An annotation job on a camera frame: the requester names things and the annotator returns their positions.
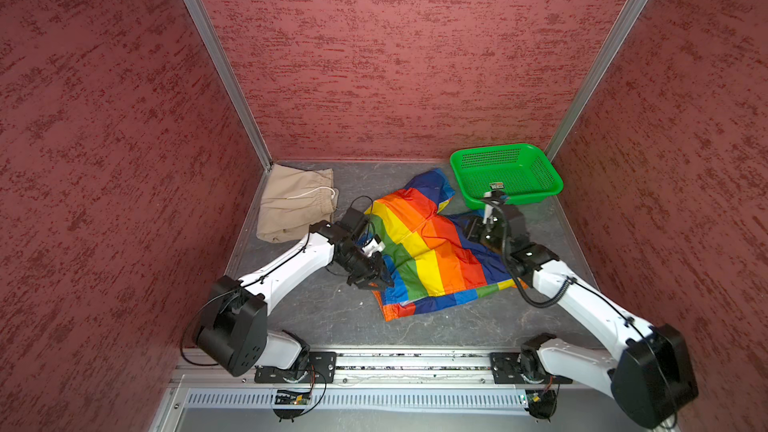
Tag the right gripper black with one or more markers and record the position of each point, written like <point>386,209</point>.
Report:
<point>473,227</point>

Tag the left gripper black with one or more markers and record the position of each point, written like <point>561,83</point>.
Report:
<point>372,274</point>

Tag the multicolour shorts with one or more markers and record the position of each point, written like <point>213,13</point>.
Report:
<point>433,264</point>

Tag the green plastic basket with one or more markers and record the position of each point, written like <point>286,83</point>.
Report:
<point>527,174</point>

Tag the beige shorts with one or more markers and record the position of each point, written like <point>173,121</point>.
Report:
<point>292,200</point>

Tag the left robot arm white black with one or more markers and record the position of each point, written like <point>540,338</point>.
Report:
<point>231,327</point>

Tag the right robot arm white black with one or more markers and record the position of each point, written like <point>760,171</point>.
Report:
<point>645,369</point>

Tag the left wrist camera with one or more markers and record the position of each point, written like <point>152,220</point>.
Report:
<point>361,231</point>

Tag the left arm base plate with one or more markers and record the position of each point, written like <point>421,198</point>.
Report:
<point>318,367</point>

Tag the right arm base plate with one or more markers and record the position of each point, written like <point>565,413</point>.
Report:
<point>521,368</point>

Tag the left circuit board with wires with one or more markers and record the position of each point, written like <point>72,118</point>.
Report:
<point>291,398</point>

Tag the circuit board with wires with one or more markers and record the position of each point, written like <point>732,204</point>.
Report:
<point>542,403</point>
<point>291,398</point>

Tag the right circuit board with wires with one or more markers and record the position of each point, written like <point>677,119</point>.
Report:
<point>542,403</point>

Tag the slotted cable duct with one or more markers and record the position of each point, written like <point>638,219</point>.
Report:
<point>511,402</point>

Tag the right aluminium corner post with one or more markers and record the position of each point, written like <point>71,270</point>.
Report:
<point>618,33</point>

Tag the aluminium corner post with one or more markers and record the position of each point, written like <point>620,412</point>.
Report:
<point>618,33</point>
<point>218,56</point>

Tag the left aluminium corner post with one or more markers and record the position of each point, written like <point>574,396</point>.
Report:
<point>218,56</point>

